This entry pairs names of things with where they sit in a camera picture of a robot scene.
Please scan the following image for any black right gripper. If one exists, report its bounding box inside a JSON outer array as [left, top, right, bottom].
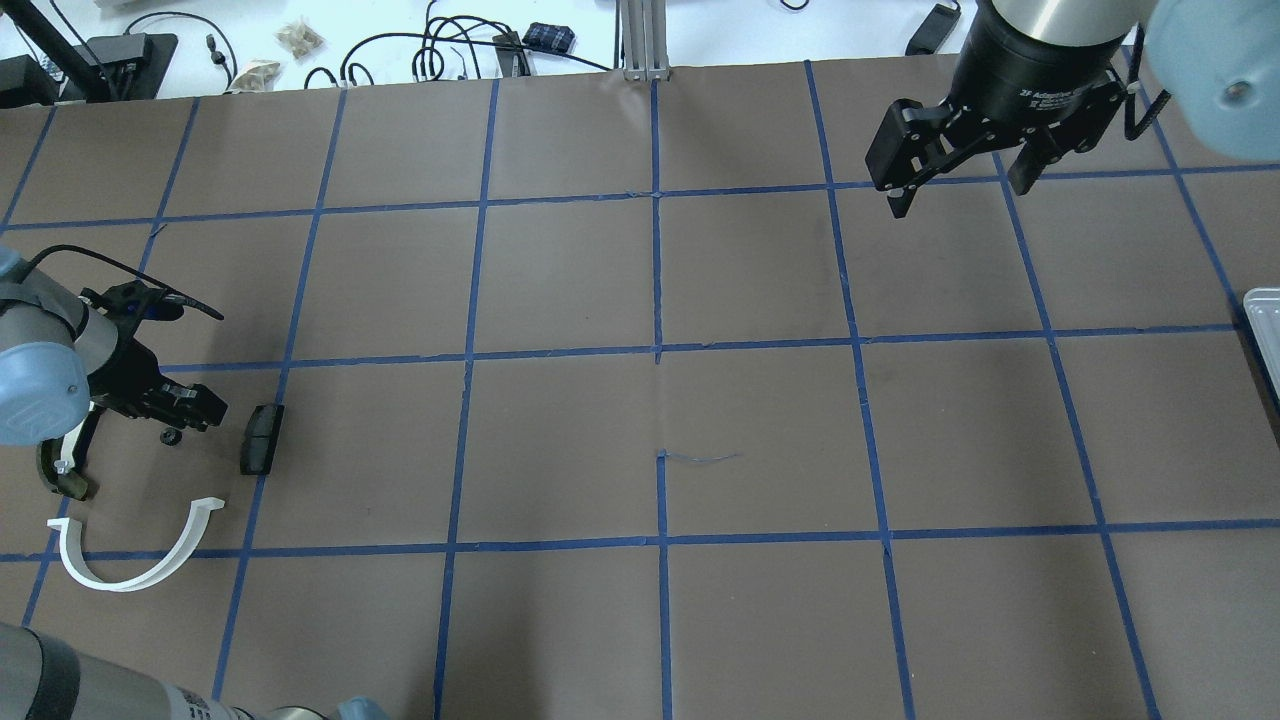
[[865, 1, 1128, 219]]

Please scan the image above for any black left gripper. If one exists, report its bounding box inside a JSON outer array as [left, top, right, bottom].
[[84, 283, 228, 432]]

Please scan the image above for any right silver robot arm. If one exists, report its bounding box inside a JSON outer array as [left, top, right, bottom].
[[865, 1, 1279, 218]]

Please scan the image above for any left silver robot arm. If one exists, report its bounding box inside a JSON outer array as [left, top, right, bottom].
[[1, 245, 253, 719]]

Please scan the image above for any olive brake shoe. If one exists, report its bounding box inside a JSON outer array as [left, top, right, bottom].
[[36, 413, 101, 501]]

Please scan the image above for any black brake pad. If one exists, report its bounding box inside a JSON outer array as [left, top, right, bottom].
[[239, 404, 285, 477]]

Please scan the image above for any black power adapter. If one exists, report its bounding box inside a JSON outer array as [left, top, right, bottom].
[[904, 1, 963, 56]]

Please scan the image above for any white curved plastic part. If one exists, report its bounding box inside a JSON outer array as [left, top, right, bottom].
[[45, 496, 227, 594]]

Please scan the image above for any small parts bag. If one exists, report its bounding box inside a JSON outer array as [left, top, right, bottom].
[[230, 60, 282, 94], [274, 18, 326, 60]]

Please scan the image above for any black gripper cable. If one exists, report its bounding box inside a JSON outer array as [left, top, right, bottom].
[[20, 246, 225, 322]]

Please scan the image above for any aluminium frame post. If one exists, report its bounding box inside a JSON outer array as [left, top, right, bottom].
[[614, 0, 671, 82]]

